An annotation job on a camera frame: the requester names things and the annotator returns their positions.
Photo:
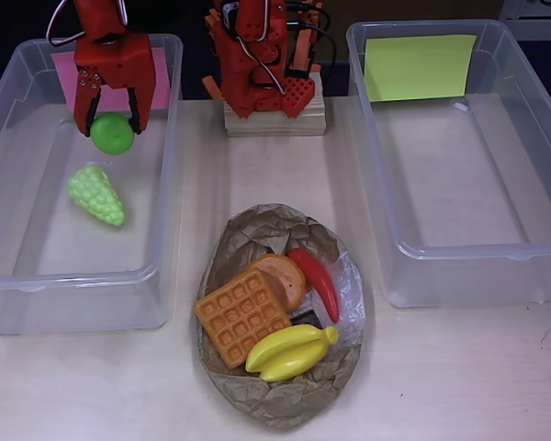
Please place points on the orange-red gripper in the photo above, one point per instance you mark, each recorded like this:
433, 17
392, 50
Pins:
119, 64

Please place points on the green toy apple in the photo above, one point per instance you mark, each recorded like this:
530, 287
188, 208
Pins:
112, 135

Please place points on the light green toy grapes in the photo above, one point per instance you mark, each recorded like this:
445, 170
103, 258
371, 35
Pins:
96, 193

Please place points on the brown toy donut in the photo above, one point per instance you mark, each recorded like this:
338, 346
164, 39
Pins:
284, 275

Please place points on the orange toy waffle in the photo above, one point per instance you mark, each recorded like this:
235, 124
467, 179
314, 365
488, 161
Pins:
234, 317

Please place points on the red toy chili pepper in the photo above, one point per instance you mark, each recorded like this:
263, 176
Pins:
319, 275

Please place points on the yellow toy banana bunch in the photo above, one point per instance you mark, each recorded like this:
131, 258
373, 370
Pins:
287, 351

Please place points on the orange-red robot arm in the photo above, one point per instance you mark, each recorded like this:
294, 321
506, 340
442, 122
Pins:
245, 69

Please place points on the pink sticky note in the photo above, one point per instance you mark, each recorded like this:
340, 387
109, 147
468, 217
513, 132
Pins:
160, 78

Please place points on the clear plastic bin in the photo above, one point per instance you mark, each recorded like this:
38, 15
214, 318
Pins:
9, 229
464, 184

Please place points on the yellow-green sticky note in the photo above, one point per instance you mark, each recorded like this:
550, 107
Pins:
418, 69

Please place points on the orange clamp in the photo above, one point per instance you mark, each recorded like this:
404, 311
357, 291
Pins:
303, 50
212, 87

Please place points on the plywood base block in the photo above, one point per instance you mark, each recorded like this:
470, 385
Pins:
275, 125

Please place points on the dark brown toy chocolate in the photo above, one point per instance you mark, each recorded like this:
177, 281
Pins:
307, 319

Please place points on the crumpled brown paper bag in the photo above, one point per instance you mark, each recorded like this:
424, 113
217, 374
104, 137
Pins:
275, 404

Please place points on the white desk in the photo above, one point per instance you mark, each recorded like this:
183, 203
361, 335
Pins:
532, 11

